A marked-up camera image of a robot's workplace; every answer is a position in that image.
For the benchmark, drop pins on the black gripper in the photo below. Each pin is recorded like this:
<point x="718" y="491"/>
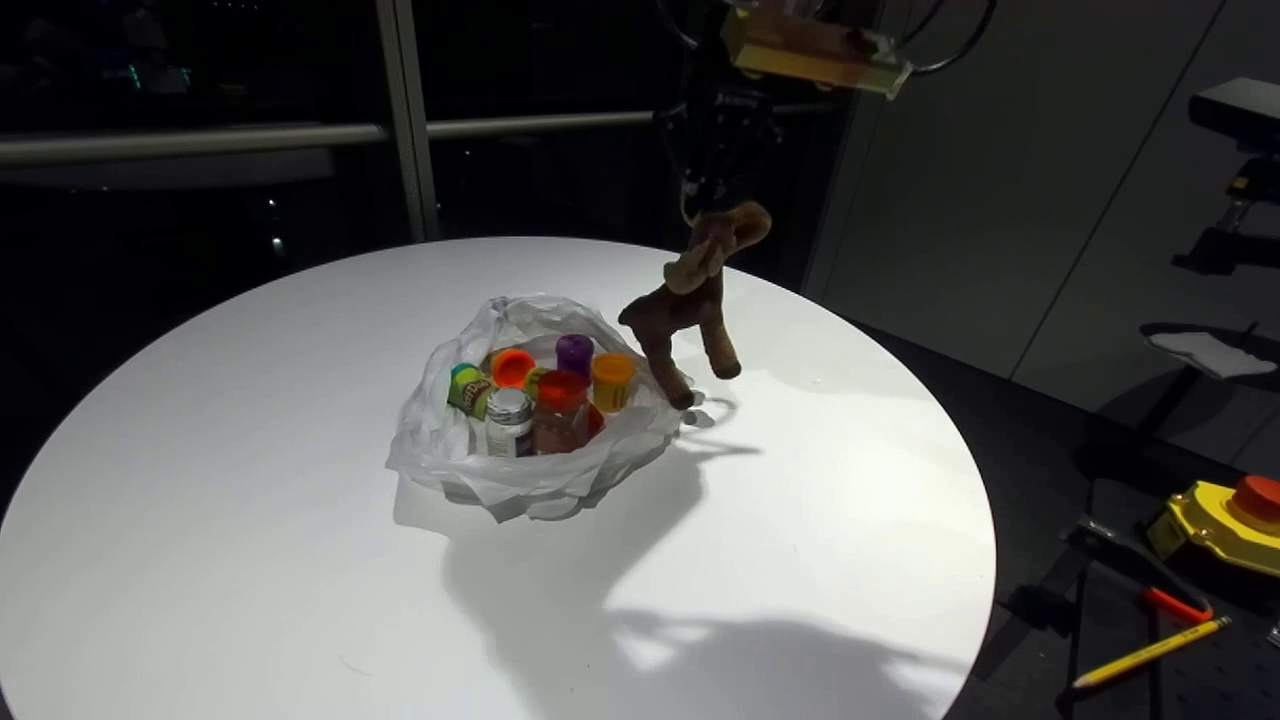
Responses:
<point x="721" y="136"/>

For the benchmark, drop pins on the white plastic bag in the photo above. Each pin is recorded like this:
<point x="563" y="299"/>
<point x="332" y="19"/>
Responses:
<point x="479" y="461"/>

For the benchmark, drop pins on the yellow play dough tub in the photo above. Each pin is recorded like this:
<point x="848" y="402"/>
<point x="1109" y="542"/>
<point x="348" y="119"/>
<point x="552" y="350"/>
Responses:
<point x="615" y="379"/>

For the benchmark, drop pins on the red play dough tub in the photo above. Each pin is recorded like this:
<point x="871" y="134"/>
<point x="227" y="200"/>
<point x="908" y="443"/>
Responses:
<point x="563" y="388"/>

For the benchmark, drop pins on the spice jar with red lid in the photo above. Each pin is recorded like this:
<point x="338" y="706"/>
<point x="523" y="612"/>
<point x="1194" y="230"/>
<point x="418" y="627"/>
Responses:
<point x="556" y="435"/>

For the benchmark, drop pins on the small jar with grey lid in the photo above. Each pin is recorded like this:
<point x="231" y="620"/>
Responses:
<point x="511" y="409"/>

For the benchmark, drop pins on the metal window railing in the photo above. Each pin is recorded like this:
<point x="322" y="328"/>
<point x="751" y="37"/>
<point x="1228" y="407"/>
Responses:
<point x="277" y="136"/>

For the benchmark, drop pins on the purple play dough tub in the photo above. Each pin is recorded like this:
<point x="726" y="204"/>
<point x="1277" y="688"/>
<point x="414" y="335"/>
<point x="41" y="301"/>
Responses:
<point x="574" y="352"/>

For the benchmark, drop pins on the orange play dough tub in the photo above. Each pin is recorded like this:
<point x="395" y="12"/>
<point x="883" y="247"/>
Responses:
<point x="511" y="367"/>

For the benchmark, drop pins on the yellow emergency stop button box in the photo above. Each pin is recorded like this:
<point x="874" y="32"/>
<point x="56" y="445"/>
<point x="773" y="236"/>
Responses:
<point x="1228" y="522"/>

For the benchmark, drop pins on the yellow pencil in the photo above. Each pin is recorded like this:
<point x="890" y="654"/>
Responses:
<point x="1151" y="654"/>

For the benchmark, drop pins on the grey window post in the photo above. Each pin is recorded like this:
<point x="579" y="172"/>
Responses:
<point x="408" y="119"/>

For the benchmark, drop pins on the black camera stand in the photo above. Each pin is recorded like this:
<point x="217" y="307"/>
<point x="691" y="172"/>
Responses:
<point x="1179" y="307"/>

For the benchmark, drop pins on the red handled tool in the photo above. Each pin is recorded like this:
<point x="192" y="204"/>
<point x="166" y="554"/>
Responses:
<point x="1179" y="611"/>

